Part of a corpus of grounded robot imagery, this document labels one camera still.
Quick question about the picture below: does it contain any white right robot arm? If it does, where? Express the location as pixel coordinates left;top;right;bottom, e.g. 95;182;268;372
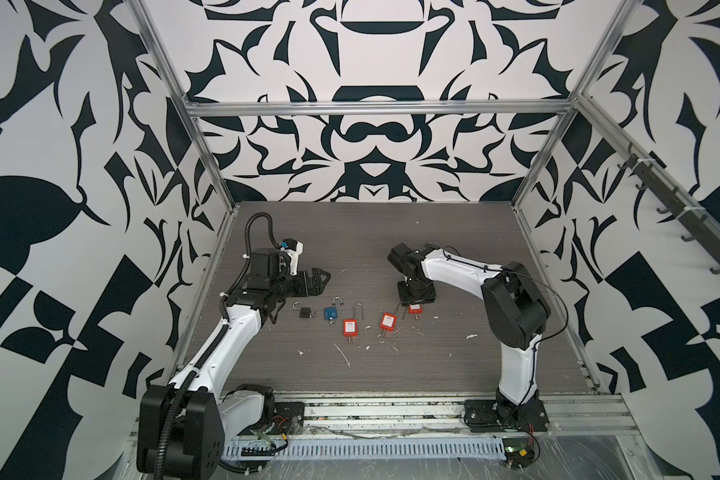
388;243;551;433

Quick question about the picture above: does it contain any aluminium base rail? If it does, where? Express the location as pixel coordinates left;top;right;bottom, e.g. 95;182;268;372
275;392;638;435

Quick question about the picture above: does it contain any red padlock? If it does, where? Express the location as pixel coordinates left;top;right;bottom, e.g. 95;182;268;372
343;302;364;344
377;304;400;343
407;304;423;321

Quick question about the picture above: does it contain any blue padlock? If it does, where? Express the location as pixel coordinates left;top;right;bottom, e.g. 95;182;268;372
323;296;344;324

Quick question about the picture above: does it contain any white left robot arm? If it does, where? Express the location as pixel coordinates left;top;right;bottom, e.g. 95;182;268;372
136;238;330;479

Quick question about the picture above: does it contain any small black padlock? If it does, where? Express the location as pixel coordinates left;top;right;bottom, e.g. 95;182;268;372
292;302;313;319

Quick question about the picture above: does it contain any white slotted cable duct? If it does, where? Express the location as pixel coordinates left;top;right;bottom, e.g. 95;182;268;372
222;437;506;461

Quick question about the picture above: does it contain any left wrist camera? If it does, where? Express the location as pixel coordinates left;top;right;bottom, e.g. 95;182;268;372
280;238;304;276

